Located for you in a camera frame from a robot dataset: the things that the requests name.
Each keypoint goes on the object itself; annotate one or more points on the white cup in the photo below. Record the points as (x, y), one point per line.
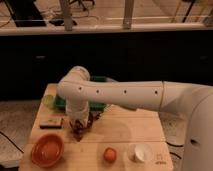
(142, 153)

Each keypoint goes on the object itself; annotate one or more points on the orange fruit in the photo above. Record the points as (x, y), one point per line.
(110, 155)

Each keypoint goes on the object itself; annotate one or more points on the orange bowl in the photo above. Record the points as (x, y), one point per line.
(47, 150)

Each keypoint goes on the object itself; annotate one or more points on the dark red bowl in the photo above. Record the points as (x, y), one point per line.
(88, 123)

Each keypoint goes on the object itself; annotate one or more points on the light green cup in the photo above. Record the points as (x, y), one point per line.
(48, 101)

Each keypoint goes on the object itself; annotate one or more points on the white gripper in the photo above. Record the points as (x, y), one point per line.
(78, 110)

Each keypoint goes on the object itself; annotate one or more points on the green plastic tray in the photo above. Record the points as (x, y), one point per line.
(60, 104)

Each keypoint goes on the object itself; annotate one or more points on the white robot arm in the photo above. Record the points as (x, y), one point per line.
(194, 101)

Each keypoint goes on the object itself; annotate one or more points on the dark purple grape bunch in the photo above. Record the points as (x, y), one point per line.
(78, 130)

